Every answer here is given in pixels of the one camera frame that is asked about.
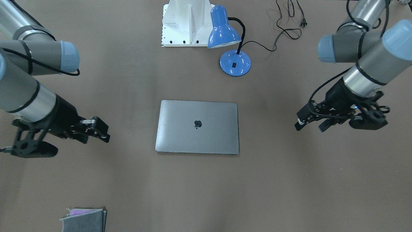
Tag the grey folded cloth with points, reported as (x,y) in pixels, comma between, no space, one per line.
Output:
(90,222)

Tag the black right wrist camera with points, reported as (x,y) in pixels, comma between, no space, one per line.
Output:
(29,143)

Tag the grey laptop computer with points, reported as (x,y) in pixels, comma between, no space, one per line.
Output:
(198,127)

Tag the blue desk lamp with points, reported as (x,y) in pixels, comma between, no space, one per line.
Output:
(227,31)

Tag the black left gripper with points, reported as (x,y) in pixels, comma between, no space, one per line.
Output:
(338,95)

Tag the purple folded cloth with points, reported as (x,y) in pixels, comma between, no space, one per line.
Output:
(80,211)

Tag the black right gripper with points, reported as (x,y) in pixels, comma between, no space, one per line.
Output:
(65,116)

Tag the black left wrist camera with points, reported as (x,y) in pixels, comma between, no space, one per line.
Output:
(372,115)

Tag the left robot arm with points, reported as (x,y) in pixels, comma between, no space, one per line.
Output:
(378,55)

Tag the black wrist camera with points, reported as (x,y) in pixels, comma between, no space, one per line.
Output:
(29,143)
(372,115)

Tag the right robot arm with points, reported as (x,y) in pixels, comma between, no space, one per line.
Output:
(30,51)

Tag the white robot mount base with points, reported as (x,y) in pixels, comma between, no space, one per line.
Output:
(186,23)

